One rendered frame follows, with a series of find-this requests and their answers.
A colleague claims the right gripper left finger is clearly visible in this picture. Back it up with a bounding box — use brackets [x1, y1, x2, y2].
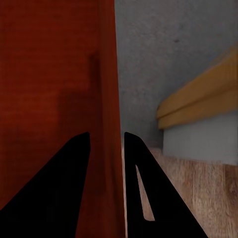
[0, 132, 91, 238]

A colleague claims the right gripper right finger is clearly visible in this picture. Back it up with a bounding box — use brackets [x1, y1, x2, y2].
[124, 132, 208, 238]

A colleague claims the storage box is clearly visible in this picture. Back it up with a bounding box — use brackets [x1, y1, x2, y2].
[0, 0, 125, 238]

